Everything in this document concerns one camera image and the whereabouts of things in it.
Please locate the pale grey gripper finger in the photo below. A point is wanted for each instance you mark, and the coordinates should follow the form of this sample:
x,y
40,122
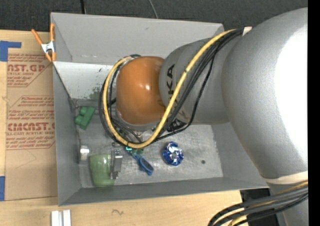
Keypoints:
x,y
117,162

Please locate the green cup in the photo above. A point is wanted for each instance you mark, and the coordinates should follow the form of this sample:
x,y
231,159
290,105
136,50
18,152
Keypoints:
x,y
100,170

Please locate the small silver metal object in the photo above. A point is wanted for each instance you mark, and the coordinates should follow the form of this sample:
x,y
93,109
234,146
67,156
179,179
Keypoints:
x,y
84,152

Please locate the green toy brick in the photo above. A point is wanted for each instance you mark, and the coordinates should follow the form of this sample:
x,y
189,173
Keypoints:
x,y
85,118

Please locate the blue and white ball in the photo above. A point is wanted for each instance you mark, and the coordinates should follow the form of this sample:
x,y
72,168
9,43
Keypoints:
x,y
173,154

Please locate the grey metal bin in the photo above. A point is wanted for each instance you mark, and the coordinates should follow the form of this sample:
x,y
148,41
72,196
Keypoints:
x,y
195,170

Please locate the brown cardboard board, red print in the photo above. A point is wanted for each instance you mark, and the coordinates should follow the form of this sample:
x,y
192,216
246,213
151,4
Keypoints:
x,y
30,160

